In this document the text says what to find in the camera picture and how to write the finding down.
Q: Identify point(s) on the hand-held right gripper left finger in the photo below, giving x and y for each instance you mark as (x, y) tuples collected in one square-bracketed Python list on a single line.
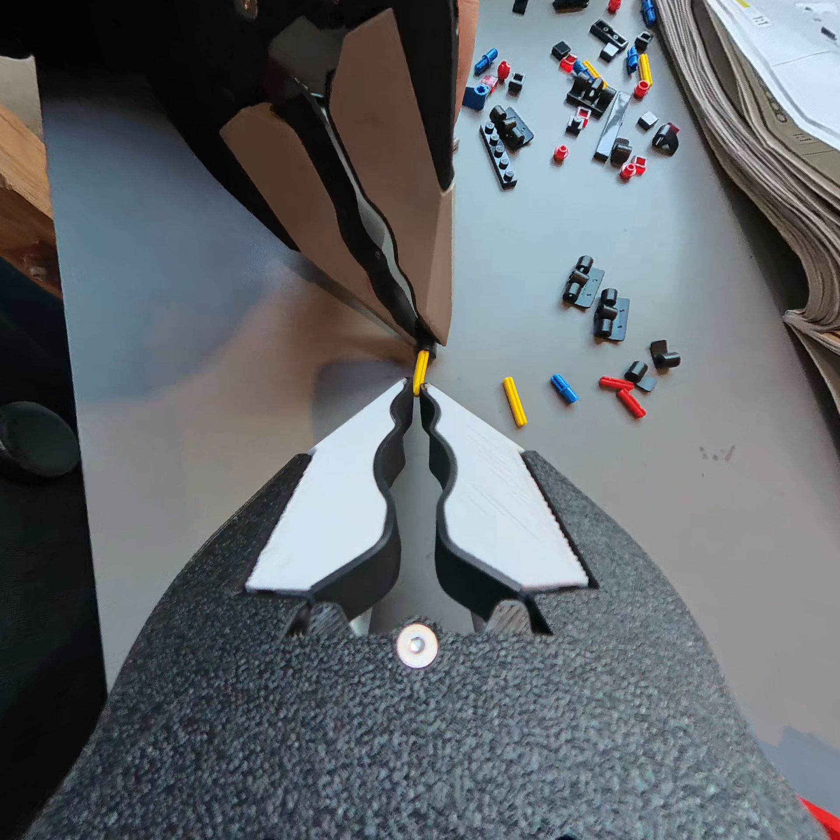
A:
[(328, 518)]

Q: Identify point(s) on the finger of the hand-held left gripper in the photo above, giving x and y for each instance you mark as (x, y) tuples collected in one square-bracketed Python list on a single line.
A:
[(394, 131), (289, 184)]

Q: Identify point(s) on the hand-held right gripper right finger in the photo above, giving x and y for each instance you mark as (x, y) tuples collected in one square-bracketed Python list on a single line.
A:
[(505, 518)]

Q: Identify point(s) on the pile of small toy bricks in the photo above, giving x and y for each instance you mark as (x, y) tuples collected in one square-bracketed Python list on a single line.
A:
[(505, 131)]

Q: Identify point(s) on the yellow toy axle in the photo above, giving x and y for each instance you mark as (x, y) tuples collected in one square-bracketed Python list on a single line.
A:
[(515, 401), (420, 373)]

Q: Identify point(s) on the blue toy pin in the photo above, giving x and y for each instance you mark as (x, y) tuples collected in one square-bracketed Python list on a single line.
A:
[(564, 388)]

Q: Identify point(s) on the red toy axle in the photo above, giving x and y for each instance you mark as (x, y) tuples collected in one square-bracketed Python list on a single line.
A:
[(617, 383), (631, 403)]

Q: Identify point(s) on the black toy axle connector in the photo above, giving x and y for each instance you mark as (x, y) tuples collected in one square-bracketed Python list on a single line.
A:
[(426, 343)]

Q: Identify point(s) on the small black toy connector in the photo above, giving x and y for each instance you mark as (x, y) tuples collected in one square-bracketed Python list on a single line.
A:
[(665, 354), (640, 375)]

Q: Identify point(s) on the black toy clip plate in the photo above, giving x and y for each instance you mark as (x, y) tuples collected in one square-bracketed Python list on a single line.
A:
[(610, 318), (583, 282)]

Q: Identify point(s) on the instruction booklet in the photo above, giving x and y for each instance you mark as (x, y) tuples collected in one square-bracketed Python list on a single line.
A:
[(754, 131)]

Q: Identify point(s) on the partly built toy car model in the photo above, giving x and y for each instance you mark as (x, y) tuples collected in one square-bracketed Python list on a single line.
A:
[(820, 820)]

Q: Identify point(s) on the person's lap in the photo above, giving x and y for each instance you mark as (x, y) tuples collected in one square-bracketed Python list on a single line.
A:
[(39, 590)]

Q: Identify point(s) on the round grey knob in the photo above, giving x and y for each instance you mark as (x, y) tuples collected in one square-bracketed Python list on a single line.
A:
[(39, 438)]

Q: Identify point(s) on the wooden post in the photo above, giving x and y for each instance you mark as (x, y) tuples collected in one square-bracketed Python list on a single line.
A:
[(23, 197)]

